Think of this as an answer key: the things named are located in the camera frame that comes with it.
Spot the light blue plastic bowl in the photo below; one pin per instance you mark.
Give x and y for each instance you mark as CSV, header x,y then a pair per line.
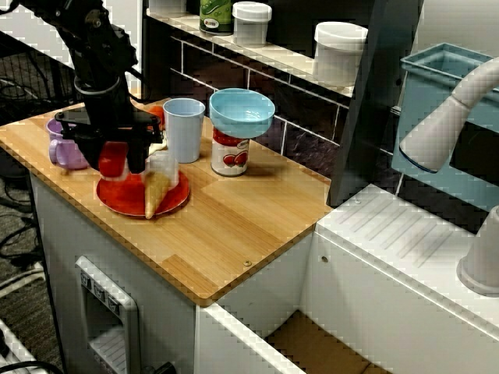
x,y
234,124

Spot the grey dispenser panel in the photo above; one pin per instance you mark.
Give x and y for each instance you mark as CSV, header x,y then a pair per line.
x,y
130,311

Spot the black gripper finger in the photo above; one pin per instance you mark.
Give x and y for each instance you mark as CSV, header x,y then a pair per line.
x,y
90,154
138,156

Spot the beige kitchen shelf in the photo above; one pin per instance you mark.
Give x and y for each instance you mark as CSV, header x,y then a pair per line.
x,y
288,58

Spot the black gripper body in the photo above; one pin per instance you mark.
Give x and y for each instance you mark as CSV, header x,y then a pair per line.
x,y
109,121

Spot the small white lidded jar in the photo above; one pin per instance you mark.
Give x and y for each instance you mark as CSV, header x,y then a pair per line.
x,y
251,27

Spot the blue plastic bin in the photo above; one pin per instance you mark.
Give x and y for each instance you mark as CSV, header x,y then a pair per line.
x,y
429,78

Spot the black shelf side panel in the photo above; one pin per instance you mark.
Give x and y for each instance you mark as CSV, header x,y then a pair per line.
x,y
156,58

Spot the pale blue plastic cup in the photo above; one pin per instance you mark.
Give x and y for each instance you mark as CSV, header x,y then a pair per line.
x,y
183,132

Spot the dark grey upright panel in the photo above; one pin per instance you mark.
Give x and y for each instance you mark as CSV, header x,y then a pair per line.
x,y
370,117

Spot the red toy sushi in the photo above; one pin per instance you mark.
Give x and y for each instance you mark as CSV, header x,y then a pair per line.
x,y
113,159

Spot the toy tomato can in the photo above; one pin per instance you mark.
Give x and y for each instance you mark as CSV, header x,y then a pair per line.
x,y
230,159

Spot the grey toy faucet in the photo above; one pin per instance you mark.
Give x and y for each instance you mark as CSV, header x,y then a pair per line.
x,y
436,132

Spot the toy hot dog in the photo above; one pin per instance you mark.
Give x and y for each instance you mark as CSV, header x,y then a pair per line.
x,y
158,113

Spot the black mesh frame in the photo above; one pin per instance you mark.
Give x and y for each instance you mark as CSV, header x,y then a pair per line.
x,y
39,78

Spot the red plastic plate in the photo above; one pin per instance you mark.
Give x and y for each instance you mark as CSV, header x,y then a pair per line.
x,y
124,195

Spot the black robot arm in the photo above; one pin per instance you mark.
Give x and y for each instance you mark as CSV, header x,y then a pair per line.
x,y
97,43

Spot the toy ice cream cone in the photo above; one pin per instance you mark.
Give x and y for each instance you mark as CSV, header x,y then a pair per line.
x,y
156,191

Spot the large white lidded jar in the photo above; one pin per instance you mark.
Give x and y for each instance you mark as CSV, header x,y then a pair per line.
x,y
337,54

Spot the dark tiled backsplash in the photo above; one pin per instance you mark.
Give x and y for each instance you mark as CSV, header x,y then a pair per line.
x,y
308,113

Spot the aluminium frame rail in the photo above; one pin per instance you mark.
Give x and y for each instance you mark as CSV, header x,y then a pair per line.
x,y
11,350

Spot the white toy kitchen cabinet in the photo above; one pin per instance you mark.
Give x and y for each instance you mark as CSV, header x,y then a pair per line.
x,y
390,292

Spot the purple plastic mug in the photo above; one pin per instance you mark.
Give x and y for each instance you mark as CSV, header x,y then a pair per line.
x,y
68,157

